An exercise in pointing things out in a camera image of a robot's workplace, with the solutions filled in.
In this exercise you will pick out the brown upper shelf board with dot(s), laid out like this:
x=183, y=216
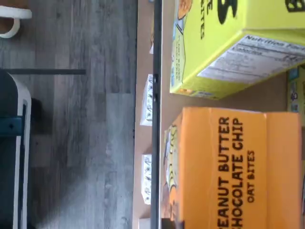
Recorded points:
x=250, y=100

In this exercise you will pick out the brown lower shelf board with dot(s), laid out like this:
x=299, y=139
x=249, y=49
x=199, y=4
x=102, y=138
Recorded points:
x=139, y=59

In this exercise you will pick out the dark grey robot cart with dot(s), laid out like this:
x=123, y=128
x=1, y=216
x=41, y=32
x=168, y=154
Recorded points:
x=9, y=167

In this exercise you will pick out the green oat box, half hidden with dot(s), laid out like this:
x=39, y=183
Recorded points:
x=296, y=90

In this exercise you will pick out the orange peanut butter oat box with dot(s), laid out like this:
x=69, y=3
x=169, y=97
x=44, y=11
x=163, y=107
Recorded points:
x=202, y=167

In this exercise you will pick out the white and wood chair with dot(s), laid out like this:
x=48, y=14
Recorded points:
x=14, y=13

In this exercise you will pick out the brown shelf board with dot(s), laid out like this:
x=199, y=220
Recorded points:
x=250, y=100
x=139, y=59

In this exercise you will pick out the black shelf edge rail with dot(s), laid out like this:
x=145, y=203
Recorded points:
x=156, y=143

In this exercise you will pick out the thin black rod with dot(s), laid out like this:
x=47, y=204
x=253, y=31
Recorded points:
x=47, y=71

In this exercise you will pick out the yellow-green oat bites box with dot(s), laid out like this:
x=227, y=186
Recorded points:
x=214, y=47

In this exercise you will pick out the teal vertical frame bar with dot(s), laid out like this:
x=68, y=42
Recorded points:
x=9, y=126

